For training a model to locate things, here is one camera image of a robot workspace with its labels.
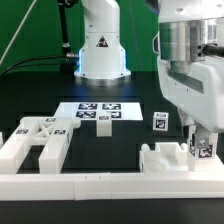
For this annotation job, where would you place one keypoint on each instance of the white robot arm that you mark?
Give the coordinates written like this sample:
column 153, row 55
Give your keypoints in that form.
column 102, row 59

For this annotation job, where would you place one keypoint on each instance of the white chair back frame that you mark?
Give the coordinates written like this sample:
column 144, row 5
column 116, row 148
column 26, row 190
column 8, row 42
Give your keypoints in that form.
column 53, row 134

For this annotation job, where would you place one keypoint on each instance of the white chair seat part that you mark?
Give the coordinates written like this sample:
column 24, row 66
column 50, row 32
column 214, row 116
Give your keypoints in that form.
column 167, row 156

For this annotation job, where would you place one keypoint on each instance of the white tagged cube nut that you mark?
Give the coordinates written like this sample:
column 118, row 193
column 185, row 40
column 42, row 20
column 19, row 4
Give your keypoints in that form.
column 160, row 121

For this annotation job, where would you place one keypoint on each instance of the white U-shaped obstacle fence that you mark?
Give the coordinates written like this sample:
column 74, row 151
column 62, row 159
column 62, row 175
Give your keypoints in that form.
column 109, row 186

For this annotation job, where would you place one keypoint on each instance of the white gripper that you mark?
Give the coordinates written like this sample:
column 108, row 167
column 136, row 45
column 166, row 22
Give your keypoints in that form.
column 191, row 76

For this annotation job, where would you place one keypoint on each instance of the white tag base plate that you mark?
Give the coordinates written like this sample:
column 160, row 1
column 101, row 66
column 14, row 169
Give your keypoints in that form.
column 91, row 110

